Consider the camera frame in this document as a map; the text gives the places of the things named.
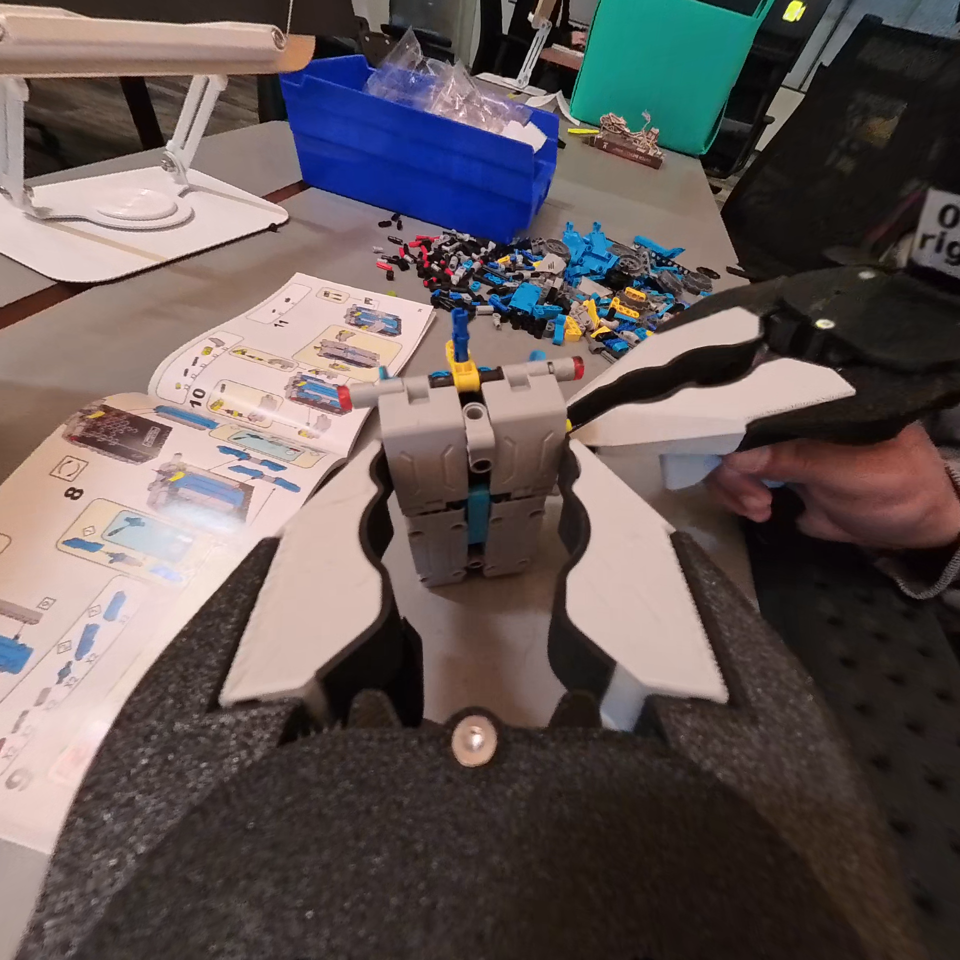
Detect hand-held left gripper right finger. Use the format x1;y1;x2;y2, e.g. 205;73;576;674
549;440;732;732

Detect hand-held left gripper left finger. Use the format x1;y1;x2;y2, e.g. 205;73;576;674
221;443;409;724

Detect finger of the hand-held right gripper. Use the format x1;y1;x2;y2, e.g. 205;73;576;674
575;305;772;432
575;357;859;454

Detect pile of small toy bricks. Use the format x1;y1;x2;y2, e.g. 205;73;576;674
375;218;721;361

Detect brick instruction booklet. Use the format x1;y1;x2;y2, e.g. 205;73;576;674
0;273;436;856

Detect grey blue toy brick assembly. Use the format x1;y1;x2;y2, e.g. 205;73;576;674
333;308;589;589

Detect person's right forearm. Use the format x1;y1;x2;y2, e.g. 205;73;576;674
878;458;960;604

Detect grey desk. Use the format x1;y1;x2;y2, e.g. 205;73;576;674
0;90;960;960

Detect white desk stand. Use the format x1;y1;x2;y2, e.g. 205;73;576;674
0;8;316;283

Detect person's right hand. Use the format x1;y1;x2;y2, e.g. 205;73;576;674
702;425;960;552

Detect small brown wooden model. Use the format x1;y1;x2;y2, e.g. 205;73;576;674
585;113;666;169

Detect teal board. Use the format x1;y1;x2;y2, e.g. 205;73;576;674
570;0;774;159

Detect blue plastic bin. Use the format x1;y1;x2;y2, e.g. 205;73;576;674
281;56;559;244

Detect clear plastic bags of bricks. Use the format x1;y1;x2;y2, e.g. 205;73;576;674
368;27;549;151

